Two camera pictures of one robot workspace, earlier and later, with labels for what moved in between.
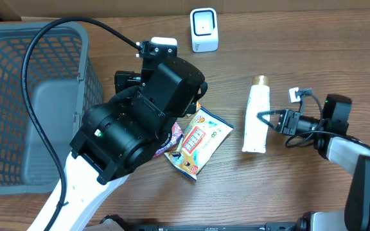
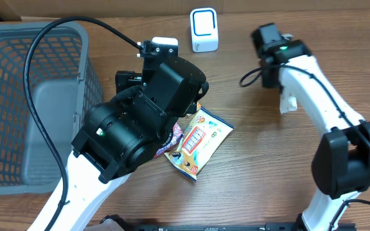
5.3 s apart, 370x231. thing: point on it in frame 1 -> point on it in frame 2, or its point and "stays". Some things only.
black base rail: [293, 226] stays
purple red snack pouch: [176, 133] stays
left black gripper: [125, 80] stays
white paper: [255, 133] -> [288, 102]
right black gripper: [286, 129] -> [269, 81]
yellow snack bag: [203, 136] stays
